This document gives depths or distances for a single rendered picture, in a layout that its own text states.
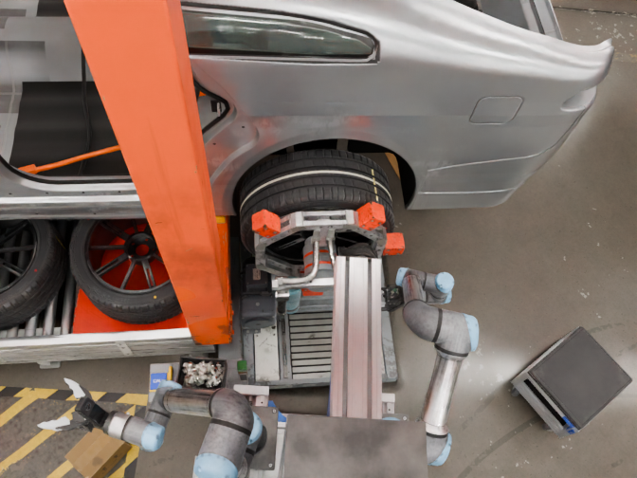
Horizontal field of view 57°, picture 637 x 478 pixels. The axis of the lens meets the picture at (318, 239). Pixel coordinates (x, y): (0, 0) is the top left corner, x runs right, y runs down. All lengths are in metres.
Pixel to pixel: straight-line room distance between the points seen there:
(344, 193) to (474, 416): 1.54
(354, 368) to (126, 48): 0.70
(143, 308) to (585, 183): 2.83
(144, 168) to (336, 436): 0.74
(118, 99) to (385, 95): 1.07
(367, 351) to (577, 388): 2.15
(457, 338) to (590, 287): 1.91
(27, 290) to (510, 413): 2.46
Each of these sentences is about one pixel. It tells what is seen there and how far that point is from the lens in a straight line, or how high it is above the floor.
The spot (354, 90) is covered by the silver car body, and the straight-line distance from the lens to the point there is 2.03.
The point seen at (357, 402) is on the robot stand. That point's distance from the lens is 1.10.
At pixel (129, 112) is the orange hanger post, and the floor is 2.13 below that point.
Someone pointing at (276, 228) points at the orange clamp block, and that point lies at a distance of 2.27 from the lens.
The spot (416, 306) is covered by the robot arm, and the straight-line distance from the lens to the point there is 2.03.
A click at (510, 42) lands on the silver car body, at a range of 2.13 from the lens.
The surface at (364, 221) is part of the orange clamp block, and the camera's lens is 2.27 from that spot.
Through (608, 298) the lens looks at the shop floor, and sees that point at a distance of 3.85.
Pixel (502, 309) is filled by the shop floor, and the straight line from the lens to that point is 3.54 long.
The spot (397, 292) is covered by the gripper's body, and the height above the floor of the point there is 0.90.
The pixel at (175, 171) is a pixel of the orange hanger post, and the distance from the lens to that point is 1.42.
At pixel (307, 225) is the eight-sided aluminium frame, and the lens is 2.24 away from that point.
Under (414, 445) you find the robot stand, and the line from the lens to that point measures 1.11.
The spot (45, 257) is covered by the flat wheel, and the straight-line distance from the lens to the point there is 3.04.
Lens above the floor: 3.10
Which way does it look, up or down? 63 degrees down
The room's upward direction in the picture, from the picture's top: 10 degrees clockwise
